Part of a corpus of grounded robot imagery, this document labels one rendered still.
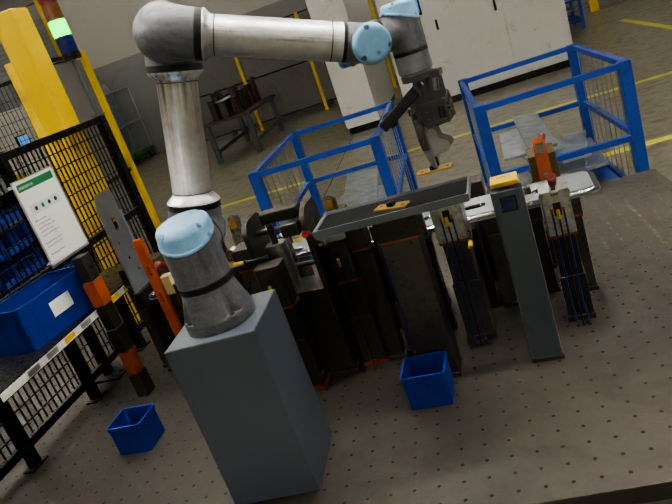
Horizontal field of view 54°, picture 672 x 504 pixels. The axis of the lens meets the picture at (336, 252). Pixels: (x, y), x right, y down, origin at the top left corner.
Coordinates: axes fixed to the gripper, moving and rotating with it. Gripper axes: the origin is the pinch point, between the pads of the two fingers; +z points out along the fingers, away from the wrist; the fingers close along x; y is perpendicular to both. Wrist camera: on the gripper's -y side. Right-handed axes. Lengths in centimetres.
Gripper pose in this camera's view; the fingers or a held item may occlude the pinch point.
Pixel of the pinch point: (432, 162)
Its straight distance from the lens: 151.8
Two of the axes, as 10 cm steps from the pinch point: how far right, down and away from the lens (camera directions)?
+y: 8.9, -1.7, -4.2
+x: 3.2, -4.2, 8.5
